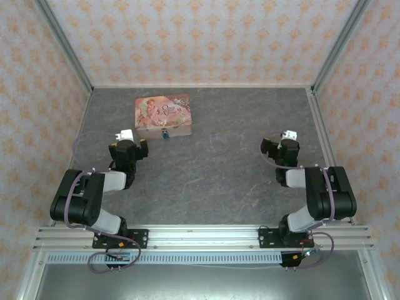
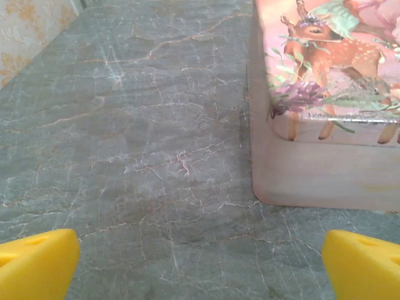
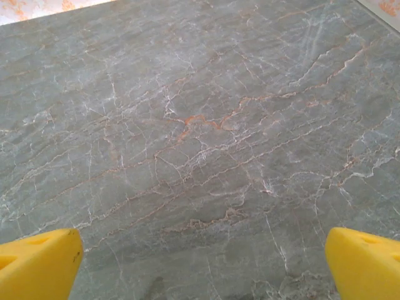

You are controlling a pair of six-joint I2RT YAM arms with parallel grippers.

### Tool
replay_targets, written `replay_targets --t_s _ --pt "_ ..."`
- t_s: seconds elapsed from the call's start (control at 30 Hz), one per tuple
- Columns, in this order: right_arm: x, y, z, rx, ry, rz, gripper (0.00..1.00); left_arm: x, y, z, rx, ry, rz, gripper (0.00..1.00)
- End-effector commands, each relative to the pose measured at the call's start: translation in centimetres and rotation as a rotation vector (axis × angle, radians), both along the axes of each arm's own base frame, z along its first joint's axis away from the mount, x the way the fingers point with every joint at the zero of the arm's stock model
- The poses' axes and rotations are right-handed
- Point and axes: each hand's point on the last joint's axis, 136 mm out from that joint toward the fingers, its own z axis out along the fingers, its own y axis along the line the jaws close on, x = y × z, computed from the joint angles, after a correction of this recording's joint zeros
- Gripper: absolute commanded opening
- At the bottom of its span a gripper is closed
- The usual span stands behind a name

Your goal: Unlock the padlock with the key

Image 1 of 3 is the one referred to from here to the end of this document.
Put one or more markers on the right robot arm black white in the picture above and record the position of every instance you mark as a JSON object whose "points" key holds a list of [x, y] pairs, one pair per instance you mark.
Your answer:
{"points": [[325, 197]]}

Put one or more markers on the aluminium lower frame post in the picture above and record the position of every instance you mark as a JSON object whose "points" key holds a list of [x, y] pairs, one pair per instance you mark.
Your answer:
{"points": [[375, 281], [29, 281]]}

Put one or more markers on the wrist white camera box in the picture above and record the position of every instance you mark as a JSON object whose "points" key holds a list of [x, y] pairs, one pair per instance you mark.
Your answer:
{"points": [[289, 135], [125, 134]]}

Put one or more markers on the pink illustrated storage box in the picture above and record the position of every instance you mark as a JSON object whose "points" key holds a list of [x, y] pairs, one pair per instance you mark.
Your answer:
{"points": [[162, 111]]}

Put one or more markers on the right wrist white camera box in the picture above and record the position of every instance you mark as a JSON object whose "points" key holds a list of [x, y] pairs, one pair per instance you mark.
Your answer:
{"points": [[289, 135]]}

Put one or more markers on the grey metal shelf sheet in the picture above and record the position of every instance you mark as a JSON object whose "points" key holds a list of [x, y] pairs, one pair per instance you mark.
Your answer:
{"points": [[203, 284]]}

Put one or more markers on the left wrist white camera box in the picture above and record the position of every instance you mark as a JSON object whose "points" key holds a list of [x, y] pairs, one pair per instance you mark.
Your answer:
{"points": [[125, 134]]}

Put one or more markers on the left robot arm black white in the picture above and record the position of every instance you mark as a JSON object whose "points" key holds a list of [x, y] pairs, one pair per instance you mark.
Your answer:
{"points": [[78, 200]]}

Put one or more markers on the aluminium side rail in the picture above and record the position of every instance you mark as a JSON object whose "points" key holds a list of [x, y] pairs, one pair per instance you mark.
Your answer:
{"points": [[318, 125], [80, 125]]}

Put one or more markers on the aluminium frame post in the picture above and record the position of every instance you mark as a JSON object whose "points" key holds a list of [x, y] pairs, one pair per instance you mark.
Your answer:
{"points": [[375, 281], [29, 281], [62, 43], [340, 43]]}

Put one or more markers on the blue-headed key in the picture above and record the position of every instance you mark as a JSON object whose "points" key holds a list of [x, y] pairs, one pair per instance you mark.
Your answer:
{"points": [[165, 136]]}

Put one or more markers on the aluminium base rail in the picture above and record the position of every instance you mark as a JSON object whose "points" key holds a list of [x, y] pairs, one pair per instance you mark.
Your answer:
{"points": [[203, 237]]}

